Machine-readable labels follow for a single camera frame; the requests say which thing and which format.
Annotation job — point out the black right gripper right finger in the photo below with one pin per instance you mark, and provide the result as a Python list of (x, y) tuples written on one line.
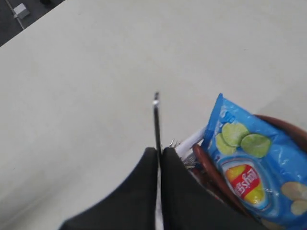
[(186, 205)]

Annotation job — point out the brown round plate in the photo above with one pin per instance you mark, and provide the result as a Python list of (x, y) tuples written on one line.
[(298, 135)]

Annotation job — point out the brown wooden spoon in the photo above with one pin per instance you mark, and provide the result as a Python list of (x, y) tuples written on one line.
[(217, 178)]

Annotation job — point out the grey floor box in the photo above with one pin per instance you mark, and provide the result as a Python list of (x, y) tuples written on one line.
[(21, 11)]

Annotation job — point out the blue chips bag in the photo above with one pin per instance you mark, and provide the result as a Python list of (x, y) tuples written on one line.
[(262, 165)]

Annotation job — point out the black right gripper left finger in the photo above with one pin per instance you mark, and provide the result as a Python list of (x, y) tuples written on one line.
[(131, 206)]

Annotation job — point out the white perforated plastic basket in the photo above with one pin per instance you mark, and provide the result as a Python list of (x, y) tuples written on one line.
[(183, 147)]

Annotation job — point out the silver fork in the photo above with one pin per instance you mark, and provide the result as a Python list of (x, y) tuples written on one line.
[(174, 143)]

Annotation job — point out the silver table knife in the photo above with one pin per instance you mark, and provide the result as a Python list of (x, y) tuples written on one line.
[(158, 206)]

